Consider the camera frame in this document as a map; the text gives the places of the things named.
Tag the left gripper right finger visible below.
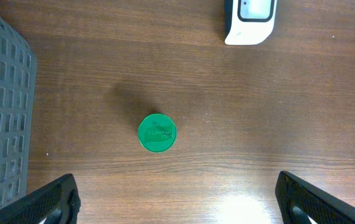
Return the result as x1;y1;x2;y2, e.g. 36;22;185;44
275;170;355;223

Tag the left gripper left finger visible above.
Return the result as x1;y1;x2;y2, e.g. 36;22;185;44
0;174;81;224

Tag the green round lid jar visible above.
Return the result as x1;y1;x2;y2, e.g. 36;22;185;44
138;113;178;153

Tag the white barcode scanner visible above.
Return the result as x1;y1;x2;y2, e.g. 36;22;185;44
224;0;278;45

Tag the dark grey plastic basket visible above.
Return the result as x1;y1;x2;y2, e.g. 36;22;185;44
0;17;37;209

